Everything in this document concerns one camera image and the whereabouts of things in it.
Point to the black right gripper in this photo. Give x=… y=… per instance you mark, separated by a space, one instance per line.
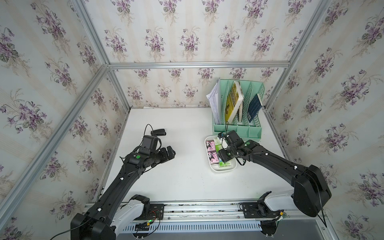
x=222 y=156

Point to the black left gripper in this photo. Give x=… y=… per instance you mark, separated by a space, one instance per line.
x=165 y=157

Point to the pink tissue pack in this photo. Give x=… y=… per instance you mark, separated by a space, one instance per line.
x=210 y=145
x=213 y=158

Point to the green tissue pack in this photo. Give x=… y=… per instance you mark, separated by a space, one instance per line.
x=218 y=141
x=225 y=164
x=218 y=148

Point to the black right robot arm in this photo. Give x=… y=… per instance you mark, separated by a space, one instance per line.
x=311 y=191

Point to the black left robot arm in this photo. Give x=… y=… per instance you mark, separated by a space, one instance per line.
x=103 y=221

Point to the white storage box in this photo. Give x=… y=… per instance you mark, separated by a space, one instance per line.
x=215 y=168

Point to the black stapler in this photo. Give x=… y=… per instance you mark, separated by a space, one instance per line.
x=158 y=132

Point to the mint green desk organizer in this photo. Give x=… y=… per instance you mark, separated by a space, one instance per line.
x=240 y=125

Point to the dark blue book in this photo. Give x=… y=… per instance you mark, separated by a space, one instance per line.
x=254 y=108

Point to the yellow cover book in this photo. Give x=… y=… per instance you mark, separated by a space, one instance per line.
x=234 y=100

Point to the white paper stack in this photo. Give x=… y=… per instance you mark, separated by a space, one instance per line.
x=214 y=99

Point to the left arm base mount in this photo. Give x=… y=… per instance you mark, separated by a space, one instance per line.
x=151 y=213

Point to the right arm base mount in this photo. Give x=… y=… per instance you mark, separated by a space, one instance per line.
x=259 y=211

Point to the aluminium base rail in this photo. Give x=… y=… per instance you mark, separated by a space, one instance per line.
x=211 y=216

